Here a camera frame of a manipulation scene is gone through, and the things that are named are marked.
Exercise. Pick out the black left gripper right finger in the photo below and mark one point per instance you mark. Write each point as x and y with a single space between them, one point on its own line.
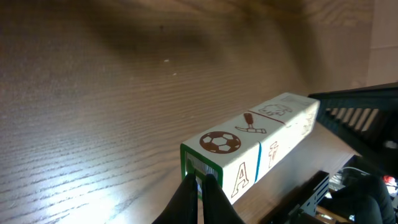
216 207

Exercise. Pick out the soccer ball picture block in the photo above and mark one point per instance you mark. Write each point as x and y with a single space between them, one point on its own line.
229 156

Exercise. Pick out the plain white picture block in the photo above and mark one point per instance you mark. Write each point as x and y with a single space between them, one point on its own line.
289 138

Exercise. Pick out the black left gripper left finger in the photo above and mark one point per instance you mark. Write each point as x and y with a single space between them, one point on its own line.
183 206

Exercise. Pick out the hammer picture block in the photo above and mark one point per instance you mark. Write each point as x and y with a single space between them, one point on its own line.
263 134

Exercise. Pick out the blue sided picture block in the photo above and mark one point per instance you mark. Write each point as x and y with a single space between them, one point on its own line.
304 111

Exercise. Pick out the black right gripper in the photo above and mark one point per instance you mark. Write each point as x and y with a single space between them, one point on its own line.
366 120

